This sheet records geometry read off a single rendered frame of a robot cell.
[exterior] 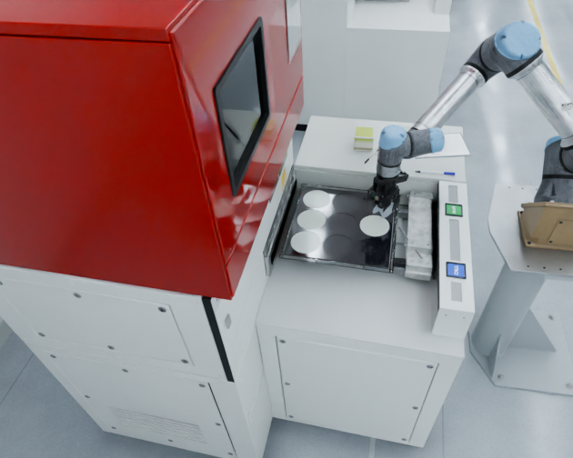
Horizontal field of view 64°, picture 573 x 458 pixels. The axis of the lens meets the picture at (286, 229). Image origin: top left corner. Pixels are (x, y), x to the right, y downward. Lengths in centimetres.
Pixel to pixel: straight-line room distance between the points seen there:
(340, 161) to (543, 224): 72
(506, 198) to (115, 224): 146
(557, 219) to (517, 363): 95
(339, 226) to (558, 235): 72
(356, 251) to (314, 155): 46
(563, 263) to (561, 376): 85
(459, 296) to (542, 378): 115
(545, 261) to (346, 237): 67
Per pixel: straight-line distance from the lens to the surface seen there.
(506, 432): 233
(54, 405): 254
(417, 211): 172
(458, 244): 153
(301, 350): 155
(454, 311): 138
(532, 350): 255
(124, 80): 72
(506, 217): 188
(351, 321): 147
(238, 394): 146
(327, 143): 187
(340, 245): 155
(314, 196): 172
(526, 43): 159
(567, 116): 165
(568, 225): 175
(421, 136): 144
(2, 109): 90
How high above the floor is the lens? 205
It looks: 46 degrees down
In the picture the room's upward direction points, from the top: 4 degrees counter-clockwise
